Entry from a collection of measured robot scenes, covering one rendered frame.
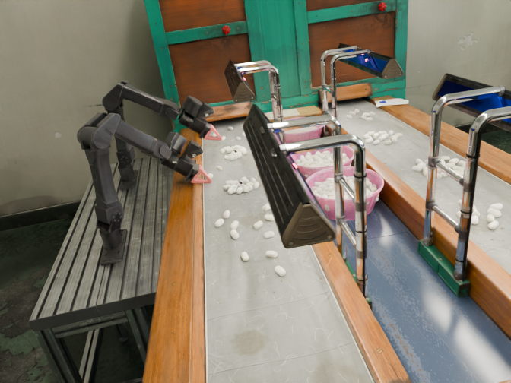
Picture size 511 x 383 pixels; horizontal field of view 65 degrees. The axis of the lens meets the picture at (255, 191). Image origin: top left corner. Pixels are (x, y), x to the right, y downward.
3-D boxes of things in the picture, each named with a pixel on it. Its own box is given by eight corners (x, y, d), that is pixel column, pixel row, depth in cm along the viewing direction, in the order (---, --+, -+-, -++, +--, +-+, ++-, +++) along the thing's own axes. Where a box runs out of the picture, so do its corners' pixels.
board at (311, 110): (261, 123, 216) (261, 121, 215) (258, 116, 229) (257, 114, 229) (322, 113, 217) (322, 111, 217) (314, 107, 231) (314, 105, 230)
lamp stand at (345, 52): (334, 157, 183) (330, 55, 164) (322, 144, 201) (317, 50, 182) (375, 150, 185) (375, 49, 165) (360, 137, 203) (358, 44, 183)
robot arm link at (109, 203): (113, 217, 140) (94, 125, 129) (125, 221, 137) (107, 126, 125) (97, 224, 136) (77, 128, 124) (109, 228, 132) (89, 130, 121)
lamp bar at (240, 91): (233, 103, 147) (230, 83, 144) (224, 75, 203) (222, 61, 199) (255, 99, 147) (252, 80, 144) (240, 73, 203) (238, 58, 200)
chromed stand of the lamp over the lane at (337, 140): (293, 330, 94) (272, 150, 75) (278, 277, 112) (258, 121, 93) (372, 314, 95) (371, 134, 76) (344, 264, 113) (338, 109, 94)
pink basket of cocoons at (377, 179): (317, 232, 130) (315, 206, 126) (299, 196, 154) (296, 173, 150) (397, 217, 132) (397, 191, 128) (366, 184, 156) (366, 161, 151)
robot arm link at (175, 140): (176, 140, 160) (157, 123, 151) (192, 142, 155) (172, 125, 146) (163, 166, 157) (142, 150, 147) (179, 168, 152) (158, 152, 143)
